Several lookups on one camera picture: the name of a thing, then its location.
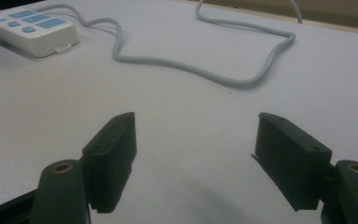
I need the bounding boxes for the white control box blue buttons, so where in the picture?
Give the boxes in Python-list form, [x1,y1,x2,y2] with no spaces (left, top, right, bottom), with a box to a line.
[0,8,80,59]

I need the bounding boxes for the grey power cable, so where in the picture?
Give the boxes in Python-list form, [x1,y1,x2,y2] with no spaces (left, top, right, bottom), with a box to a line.
[35,0,303,91]

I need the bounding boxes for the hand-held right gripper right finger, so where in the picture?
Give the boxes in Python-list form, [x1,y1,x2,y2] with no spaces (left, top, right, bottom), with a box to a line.
[251,112,334,213]

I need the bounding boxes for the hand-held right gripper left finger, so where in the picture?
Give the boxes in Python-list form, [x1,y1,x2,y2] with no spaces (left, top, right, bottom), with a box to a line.
[81,111,138,215]

